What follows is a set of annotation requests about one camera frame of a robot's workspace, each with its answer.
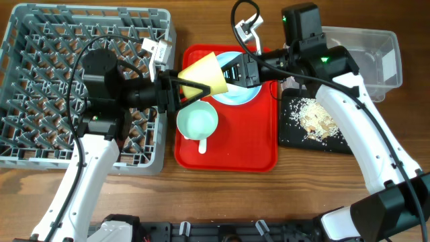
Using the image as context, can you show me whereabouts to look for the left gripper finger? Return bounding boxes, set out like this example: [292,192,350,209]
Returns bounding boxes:
[167,77,210,96]
[174,90,210,112]

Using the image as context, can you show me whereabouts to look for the yellow plastic cup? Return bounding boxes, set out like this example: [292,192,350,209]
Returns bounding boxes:
[178,52,228,97]

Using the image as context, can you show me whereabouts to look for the large light blue plate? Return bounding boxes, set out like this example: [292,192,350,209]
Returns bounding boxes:
[212,51,261,106]

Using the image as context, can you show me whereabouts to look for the light green bowl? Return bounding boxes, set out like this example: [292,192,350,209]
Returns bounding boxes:
[177,101,218,140]

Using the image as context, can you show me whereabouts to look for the rice and food scraps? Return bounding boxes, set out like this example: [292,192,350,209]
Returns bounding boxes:
[288,98,340,145]

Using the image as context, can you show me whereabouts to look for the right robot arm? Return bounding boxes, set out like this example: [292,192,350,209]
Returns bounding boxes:
[223,3,429,241]

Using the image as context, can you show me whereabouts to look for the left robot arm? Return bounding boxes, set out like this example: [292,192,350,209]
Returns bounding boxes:
[29,49,224,241]

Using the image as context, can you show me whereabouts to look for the black waste tray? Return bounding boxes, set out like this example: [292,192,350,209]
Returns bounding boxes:
[278,88,352,155]

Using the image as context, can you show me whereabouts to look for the grey dishwasher rack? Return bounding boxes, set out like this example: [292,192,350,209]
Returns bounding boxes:
[1,3,176,170]

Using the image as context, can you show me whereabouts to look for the white plastic spoon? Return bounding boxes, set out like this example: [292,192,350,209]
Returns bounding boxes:
[184,135,208,154]

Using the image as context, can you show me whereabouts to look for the red plastic tray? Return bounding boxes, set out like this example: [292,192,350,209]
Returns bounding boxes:
[173,44,280,173]

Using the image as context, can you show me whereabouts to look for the clear plastic bin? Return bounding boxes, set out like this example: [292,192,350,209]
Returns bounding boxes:
[322,26,402,103]

